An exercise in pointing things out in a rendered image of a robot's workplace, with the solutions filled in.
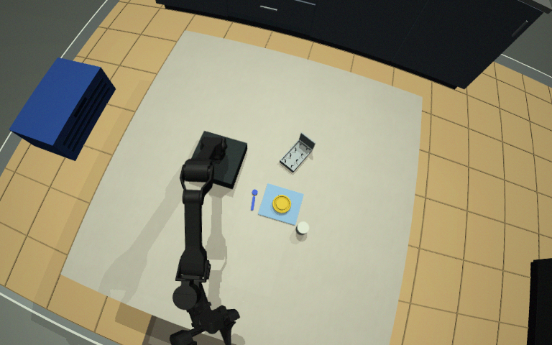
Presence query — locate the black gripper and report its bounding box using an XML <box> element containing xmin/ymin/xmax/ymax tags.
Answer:
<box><xmin>170</xmin><ymin>298</ymin><xmax>240</xmax><ymax>345</ymax></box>

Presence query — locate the dark grey dish rack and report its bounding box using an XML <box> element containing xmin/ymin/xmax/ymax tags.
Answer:
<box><xmin>280</xmin><ymin>132</ymin><xmax>316</xmax><ymax>173</ymax></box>

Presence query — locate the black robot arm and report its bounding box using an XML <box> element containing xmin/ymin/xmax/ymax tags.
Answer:
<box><xmin>172</xmin><ymin>137</ymin><xmax>229</xmax><ymax>334</ymax></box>

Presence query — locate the yellow plate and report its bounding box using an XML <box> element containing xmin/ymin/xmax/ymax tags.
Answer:
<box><xmin>272</xmin><ymin>195</ymin><xmax>291</xmax><ymax>213</ymax></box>

